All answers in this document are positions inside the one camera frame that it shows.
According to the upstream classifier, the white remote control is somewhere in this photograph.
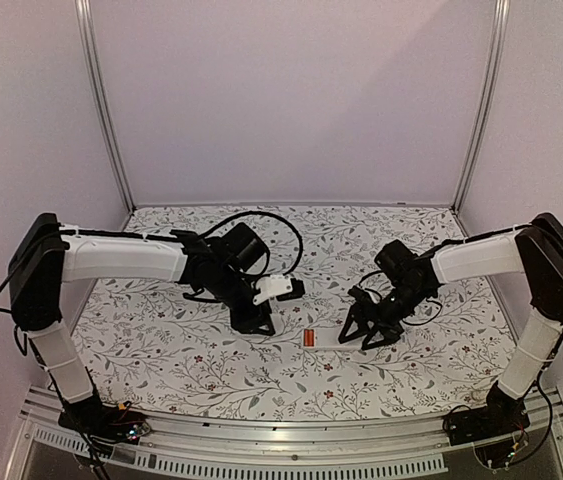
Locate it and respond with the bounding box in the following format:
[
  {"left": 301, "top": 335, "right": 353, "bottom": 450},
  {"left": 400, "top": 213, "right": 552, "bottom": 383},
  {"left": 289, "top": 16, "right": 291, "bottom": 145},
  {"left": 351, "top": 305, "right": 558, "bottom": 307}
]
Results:
[{"left": 301, "top": 328, "right": 349, "bottom": 351}]

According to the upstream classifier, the front aluminium rail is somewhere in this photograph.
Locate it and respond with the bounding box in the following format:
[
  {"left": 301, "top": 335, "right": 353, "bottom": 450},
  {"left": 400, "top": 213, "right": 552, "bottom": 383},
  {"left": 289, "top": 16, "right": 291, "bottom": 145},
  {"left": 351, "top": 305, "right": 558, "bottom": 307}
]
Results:
[{"left": 6, "top": 387, "right": 563, "bottom": 479}]

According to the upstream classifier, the floral patterned table mat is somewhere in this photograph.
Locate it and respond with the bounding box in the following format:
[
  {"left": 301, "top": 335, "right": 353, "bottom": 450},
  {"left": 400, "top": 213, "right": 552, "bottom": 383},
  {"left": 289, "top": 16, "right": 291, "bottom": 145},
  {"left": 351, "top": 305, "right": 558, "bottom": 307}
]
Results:
[{"left": 72, "top": 205, "right": 514, "bottom": 421}]

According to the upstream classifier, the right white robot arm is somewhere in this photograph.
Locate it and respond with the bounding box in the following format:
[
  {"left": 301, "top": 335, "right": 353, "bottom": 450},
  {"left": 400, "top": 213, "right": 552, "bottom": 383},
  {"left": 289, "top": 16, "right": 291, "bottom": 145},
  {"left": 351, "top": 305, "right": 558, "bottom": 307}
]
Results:
[{"left": 338, "top": 212, "right": 563, "bottom": 436}]

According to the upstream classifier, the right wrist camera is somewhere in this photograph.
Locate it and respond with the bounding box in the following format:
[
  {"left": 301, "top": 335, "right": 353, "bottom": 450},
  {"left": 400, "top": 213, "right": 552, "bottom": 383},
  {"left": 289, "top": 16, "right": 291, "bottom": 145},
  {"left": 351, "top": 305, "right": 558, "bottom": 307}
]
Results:
[{"left": 348, "top": 286, "right": 377, "bottom": 311}]

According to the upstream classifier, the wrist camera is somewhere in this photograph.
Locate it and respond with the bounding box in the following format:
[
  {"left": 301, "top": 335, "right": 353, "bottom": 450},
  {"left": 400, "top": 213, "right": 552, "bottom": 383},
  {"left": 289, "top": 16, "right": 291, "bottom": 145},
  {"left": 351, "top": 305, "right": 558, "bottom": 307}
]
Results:
[
  {"left": 253, "top": 275, "right": 306, "bottom": 305},
  {"left": 348, "top": 286, "right": 377, "bottom": 311}
]

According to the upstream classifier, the left aluminium frame post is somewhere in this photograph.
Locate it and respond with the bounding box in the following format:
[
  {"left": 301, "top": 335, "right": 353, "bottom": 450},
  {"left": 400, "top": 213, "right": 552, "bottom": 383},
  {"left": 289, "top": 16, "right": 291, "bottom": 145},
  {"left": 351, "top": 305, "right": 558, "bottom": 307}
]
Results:
[{"left": 74, "top": 0, "right": 136, "bottom": 213}]

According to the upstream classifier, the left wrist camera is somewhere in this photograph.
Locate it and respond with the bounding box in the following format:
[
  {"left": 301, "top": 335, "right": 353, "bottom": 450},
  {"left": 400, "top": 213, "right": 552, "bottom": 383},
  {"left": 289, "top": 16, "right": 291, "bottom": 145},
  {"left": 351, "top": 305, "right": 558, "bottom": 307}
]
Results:
[{"left": 253, "top": 275, "right": 306, "bottom": 305}]

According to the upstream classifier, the aluminium frame post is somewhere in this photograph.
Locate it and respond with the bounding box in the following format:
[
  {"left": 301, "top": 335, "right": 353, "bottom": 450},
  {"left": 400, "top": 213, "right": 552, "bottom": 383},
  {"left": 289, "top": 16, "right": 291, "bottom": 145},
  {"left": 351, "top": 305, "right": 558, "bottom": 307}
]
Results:
[
  {"left": 74, "top": 0, "right": 136, "bottom": 213},
  {"left": 452, "top": 0, "right": 510, "bottom": 212}
]

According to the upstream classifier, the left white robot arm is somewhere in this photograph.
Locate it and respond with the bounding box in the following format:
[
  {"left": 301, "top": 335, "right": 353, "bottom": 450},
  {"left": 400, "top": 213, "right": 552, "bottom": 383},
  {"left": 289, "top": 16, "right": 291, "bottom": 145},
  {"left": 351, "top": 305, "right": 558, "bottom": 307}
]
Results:
[{"left": 0, "top": 213, "right": 275, "bottom": 434}]

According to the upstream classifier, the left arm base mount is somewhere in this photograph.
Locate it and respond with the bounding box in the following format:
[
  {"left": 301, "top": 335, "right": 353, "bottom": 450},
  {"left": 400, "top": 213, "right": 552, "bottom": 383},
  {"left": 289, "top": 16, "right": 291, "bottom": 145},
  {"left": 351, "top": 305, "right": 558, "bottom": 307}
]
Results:
[{"left": 58, "top": 397, "right": 152, "bottom": 444}]

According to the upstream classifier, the right aluminium frame post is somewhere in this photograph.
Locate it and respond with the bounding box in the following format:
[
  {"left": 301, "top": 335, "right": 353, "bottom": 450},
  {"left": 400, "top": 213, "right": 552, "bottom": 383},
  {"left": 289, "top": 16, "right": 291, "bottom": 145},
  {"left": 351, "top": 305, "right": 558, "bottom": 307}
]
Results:
[{"left": 452, "top": 0, "right": 510, "bottom": 212}]

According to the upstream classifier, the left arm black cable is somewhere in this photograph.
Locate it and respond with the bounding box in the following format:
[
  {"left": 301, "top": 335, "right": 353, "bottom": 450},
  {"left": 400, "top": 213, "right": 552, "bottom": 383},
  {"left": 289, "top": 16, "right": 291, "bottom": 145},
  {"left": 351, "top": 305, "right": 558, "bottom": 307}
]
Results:
[{"left": 205, "top": 210, "right": 305, "bottom": 276}]

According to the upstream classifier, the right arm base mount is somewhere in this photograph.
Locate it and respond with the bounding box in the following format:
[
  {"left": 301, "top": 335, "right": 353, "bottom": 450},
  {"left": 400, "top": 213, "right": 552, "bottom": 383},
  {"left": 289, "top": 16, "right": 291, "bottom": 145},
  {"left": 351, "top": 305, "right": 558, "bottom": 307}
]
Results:
[{"left": 442, "top": 396, "right": 530, "bottom": 446}]

